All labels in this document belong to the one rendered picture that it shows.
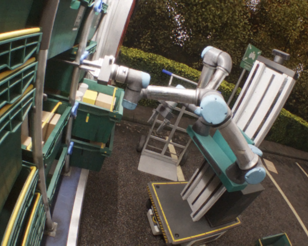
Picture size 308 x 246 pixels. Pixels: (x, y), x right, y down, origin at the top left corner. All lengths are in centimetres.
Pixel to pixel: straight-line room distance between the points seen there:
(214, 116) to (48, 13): 68
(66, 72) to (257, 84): 123
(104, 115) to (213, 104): 58
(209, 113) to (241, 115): 67
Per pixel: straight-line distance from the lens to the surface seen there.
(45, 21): 44
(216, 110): 77
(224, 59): 126
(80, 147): 119
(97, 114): 103
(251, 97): 139
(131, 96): 86
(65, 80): 102
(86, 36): 88
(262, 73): 138
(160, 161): 268
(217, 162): 122
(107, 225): 184
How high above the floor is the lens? 163
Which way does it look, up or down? 27 degrees down
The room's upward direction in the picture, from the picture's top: 21 degrees clockwise
